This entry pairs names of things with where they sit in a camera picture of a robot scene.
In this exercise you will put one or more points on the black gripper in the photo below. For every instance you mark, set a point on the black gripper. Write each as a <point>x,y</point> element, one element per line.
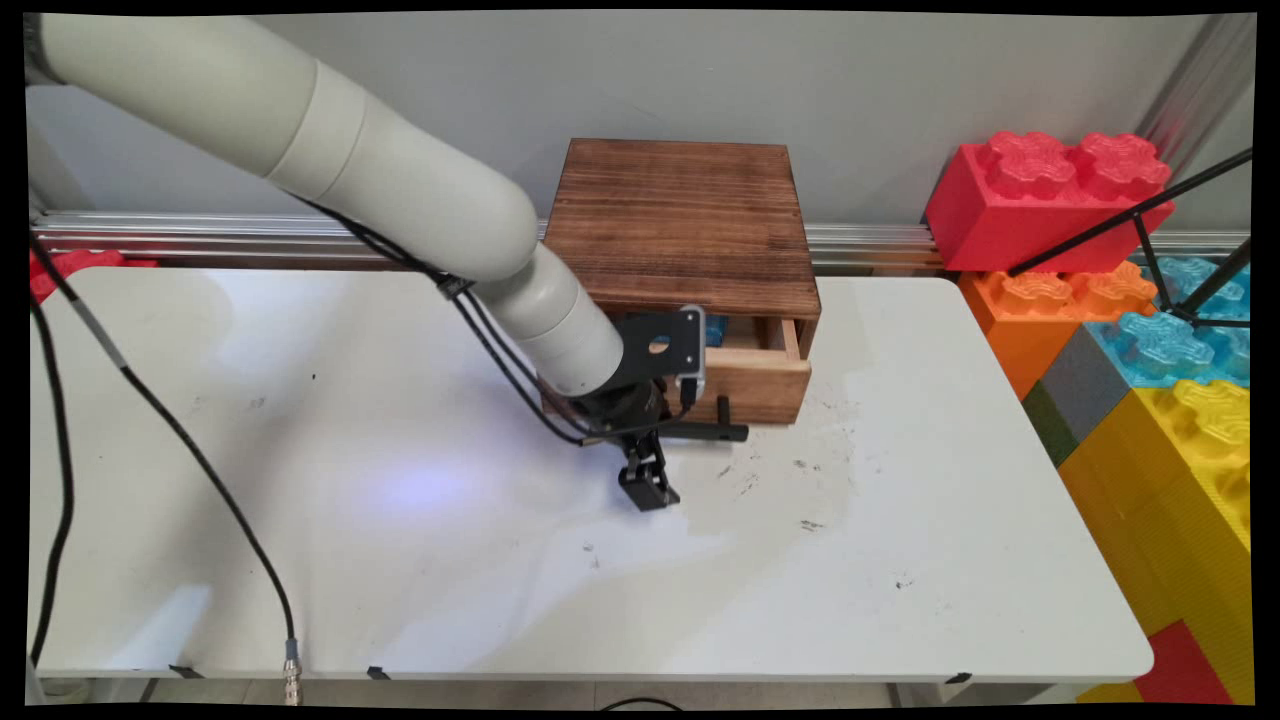
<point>620,410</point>

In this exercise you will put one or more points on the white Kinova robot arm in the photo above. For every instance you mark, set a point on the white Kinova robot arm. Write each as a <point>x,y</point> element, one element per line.
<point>330,150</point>

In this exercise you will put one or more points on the blue object in drawer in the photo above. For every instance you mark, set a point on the blue object in drawer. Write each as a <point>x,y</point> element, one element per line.
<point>716,331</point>

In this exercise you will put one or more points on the brown wooden drawer cabinet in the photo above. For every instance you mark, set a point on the brown wooden drawer cabinet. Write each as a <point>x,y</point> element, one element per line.
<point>690,225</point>

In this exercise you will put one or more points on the large orange toy brick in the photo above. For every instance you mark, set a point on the large orange toy brick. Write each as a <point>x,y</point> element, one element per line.
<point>1030,320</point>

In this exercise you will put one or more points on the large grey toy brick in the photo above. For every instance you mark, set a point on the large grey toy brick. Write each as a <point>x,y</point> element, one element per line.
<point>1075,395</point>

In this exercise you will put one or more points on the large red toy brick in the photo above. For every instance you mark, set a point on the large red toy brick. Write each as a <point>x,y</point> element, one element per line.
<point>1030,205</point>

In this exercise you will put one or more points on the large yellow toy brick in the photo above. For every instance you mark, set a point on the large yellow toy brick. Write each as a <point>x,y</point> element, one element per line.
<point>1170,500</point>

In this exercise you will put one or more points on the large blue toy brick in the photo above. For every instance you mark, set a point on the large blue toy brick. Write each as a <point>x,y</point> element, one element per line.
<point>1165,350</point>
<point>1215,285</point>

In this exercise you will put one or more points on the small red flat brick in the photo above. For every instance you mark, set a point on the small red flat brick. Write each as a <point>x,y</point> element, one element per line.
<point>1185,665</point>

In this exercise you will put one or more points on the black tripod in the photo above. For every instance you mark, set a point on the black tripod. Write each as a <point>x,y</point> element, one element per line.
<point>1150,212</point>

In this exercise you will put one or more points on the red toy brick behind table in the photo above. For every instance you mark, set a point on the red toy brick behind table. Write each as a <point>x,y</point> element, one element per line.
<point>75,265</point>

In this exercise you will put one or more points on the slanted aluminium profile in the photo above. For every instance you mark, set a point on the slanted aluminium profile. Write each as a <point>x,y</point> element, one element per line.
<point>1195,90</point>

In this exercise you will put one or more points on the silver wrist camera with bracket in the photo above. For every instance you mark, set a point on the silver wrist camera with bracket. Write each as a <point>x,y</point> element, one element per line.
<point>680,335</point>

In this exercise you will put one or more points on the horizontal aluminium rail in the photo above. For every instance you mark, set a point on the horizontal aluminium rail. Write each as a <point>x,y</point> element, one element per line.
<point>880,245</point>

